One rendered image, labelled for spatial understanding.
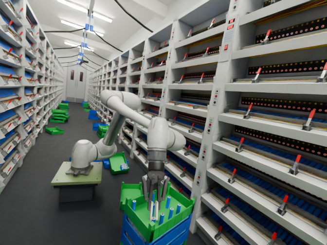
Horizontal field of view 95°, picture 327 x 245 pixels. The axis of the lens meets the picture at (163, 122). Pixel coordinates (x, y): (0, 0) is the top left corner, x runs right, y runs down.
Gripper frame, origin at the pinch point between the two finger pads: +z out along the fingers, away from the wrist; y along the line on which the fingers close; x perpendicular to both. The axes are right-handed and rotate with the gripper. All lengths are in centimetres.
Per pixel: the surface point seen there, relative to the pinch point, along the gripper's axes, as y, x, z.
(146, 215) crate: 0.7, -11.1, 5.2
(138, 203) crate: 4.1, -17.0, 1.2
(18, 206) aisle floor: 86, -82, 17
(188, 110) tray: -35, -40, -64
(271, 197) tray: -62, 3, -5
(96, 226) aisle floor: 27, -62, 26
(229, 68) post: -45, 0, -81
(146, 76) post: -7, -121, -140
